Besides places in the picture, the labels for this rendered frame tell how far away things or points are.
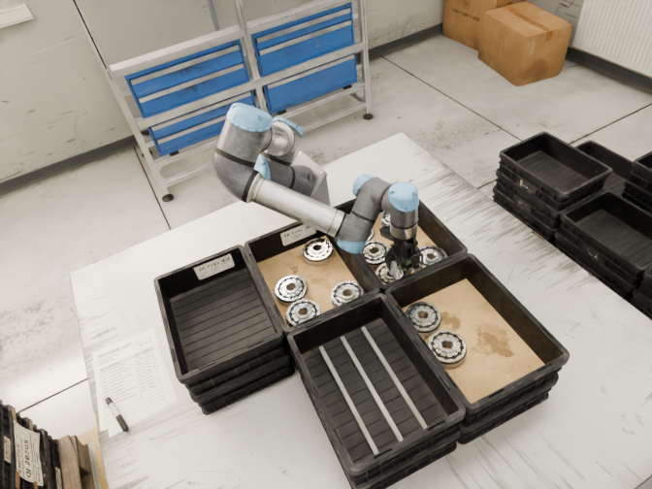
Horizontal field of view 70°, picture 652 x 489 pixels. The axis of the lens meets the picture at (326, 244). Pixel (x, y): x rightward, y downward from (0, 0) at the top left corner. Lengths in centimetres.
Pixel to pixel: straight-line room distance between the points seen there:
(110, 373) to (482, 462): 115
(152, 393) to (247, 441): 36
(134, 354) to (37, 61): 261
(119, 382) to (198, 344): 32
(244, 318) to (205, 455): 39
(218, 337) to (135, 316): 44
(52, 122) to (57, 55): 49
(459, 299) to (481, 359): 20
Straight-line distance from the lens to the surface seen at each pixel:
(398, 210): 121
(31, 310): 319
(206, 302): 155
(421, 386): 129
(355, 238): 128
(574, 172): 255
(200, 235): 198
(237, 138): 127
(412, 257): 133
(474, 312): 143
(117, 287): 194
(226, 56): 315
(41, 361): 291
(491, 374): 133
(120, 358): 172
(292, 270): 155
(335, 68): 351
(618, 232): 246
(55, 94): 397
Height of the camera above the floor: 198
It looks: 46 degrees down
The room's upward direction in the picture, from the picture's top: 10 degrees counter-clockwise
